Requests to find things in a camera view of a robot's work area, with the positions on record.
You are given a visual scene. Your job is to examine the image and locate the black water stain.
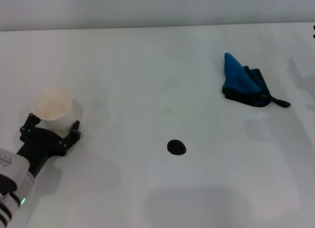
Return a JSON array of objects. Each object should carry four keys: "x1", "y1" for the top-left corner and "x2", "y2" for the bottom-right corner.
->
[{"x1": 166, "y1": 139, "x2": 188, "y2": 157}]

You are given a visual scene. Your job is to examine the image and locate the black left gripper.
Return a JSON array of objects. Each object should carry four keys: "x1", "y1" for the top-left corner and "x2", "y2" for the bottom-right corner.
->
[{"x1": 16, "y1": 112, "x2": 82, "y2": 178}]

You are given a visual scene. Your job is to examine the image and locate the blue rag with dark edge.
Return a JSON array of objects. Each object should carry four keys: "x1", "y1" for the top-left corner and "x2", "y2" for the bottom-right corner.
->
[{"x1": 221, "y1": 52, "x2": 291, "y2": 109}]

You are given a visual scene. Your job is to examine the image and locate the white paper cup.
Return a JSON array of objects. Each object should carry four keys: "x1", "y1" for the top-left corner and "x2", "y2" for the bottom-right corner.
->
[{"x1": 32, "y1": 86, "x2": 84, "y2": 135}]

